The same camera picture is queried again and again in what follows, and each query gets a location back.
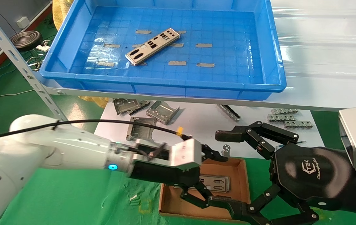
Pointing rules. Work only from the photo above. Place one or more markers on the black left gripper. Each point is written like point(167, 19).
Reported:
point(165, 175)

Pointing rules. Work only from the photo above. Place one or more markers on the grey perforated shelf upright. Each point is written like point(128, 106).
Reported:
point(10, 51)

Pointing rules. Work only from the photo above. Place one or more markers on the open grey metal bracket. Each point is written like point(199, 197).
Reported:
point(162, 112)

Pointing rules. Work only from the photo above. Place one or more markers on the round black stool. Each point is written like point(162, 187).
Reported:
point(26, 40)

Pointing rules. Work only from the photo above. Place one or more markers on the white wall box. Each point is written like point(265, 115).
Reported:
point(22, 22)

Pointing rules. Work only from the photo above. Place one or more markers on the white power adapter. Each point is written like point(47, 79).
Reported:
point(43, 48)

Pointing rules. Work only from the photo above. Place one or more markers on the white base board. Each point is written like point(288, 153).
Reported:
point(196, 131)

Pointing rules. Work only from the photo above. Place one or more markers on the narrow grey metal rail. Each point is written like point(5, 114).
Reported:
point(229, 113)

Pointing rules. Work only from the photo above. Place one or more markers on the ribbed grey metal part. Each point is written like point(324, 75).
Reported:
point(144, 103)

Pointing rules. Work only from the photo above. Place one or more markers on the small white tape scrap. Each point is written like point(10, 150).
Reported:
point(133, 197)

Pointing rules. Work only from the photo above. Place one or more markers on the shallow cardboard box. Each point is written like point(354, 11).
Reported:
point(237, 181)

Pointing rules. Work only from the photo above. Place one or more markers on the green table cloth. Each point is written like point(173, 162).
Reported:
point(71, 193)

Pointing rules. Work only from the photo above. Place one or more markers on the blue plastic tray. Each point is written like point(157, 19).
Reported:
point(228, 81)

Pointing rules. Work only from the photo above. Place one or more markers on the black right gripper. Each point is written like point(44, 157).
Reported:
point(312, 175)

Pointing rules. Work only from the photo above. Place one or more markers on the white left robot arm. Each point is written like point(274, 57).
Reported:
point(56, 147)

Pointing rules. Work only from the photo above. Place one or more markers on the grey metal connector strip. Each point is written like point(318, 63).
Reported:
point(284, 111)
point(280, 118)
point(298, 124)

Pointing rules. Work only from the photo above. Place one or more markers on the dark grey metal frame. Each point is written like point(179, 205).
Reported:
point(140, 132)

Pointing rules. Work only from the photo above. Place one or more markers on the white shelf board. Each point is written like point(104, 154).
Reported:
point(322, 47)

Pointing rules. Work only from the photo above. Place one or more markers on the grey sheet metal bracket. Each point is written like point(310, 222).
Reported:
point(123, 105)

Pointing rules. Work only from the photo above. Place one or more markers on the metal strip in bin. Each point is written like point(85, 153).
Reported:
point(205, 65)

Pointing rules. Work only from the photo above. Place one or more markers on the silver binder clip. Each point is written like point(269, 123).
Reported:
point(226, 153)

